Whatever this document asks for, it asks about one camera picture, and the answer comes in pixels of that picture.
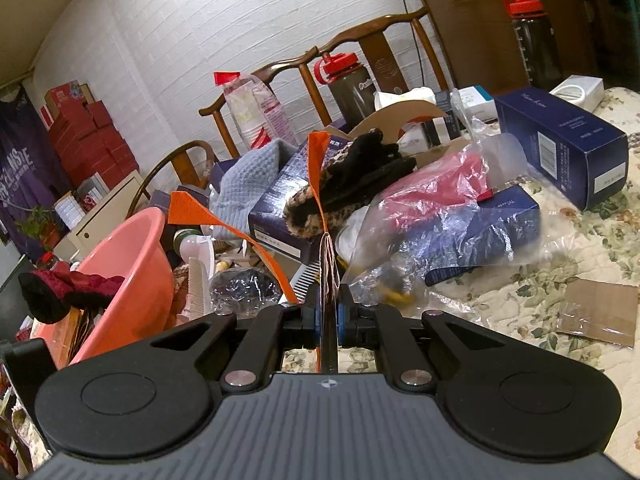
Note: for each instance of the wooden armchair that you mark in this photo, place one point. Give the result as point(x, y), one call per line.
point(187, 147)
point(380, 25)

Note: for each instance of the purple printed banner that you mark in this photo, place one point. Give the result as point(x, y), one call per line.
point(25, 160)

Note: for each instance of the purple box white label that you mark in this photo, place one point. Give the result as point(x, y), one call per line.
point(270, 220)

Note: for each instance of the stack of red boxes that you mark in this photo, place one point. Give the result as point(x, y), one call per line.
point(90, 135)

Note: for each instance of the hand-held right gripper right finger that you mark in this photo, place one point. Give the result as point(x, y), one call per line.
point(342, 320)

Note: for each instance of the pink plastic basin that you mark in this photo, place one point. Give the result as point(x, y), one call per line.
point(135, 270)

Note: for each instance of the white teal box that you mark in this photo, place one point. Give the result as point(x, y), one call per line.
point(477, 102)

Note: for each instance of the potted green plant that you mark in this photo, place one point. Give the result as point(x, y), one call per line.
point(40, 222)

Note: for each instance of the wooden door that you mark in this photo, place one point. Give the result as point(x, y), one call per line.
point(475, 10)

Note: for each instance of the white charger box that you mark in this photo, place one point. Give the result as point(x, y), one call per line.
point(575, 92)

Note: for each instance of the cream cabinet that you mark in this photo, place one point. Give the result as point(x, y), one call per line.
point(105, 215)

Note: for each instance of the maroon padded glove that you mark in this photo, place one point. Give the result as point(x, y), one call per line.
point(55, 290)

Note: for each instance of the grey knitted hat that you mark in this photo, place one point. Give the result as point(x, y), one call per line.
point(250, 175)

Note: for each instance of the dark blue long box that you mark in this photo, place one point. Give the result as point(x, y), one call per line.
point(550, 130)

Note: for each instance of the white plastic comb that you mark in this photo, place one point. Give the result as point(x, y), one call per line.
point(306, 276)

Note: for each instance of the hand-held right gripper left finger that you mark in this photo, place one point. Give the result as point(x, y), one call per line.
point(314, 320)

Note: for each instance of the clear plastic bag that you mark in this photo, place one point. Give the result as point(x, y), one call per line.
point(425, 185)

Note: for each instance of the dark bottle red lid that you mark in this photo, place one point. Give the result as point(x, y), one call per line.
point(535, 45)
point(350, 95)

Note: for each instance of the clear bag of black items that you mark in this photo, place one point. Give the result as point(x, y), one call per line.
point(245, 285)

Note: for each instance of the curved brown cardboard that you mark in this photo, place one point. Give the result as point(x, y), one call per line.
point(400, 112)

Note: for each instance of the bag of paper cups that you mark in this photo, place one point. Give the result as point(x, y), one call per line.
point(255, 110)

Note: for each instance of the white plastic bag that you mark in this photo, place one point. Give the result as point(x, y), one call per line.
point(400, 96)

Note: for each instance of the green white can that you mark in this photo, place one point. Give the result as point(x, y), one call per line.
point(187, 235)

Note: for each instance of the small dark box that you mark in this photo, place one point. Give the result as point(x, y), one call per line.
point(442, 125)

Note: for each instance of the dark purple carton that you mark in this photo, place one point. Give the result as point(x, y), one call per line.
point(220, 172)

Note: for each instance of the flat brown cardboard sheet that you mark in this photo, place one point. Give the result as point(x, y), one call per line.
point(597, 310)

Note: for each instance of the floral quilted tablecloth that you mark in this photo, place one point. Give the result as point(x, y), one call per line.
point(550, 260)

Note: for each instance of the leopard print fabric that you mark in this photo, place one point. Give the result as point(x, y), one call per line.
point(305, 215)

